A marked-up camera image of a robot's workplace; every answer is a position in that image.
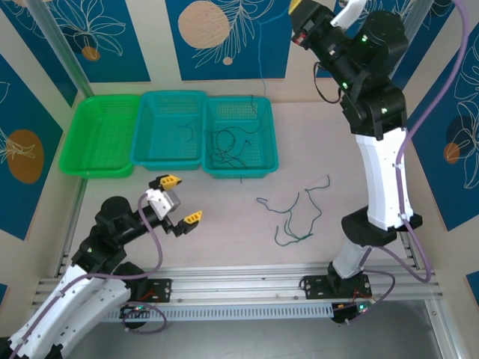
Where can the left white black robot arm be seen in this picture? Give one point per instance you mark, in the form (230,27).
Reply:
(75,306)

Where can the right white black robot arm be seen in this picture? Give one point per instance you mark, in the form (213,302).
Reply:
(385,179)

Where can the teal plastic basket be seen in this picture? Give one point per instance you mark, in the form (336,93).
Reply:
(168,149)
(258,157)

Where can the green plastic basket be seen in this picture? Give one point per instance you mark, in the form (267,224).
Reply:
(99,138)

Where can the black controller board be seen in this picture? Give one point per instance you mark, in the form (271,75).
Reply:
(348,315)
(132,310)

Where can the aluminium side rail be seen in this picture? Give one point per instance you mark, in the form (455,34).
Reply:
(411,247)
(73,224)

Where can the aluminium frame post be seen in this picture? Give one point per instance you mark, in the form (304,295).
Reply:
(413,15)
(60,45)

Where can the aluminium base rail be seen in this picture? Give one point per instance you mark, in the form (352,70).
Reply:
(243,280)

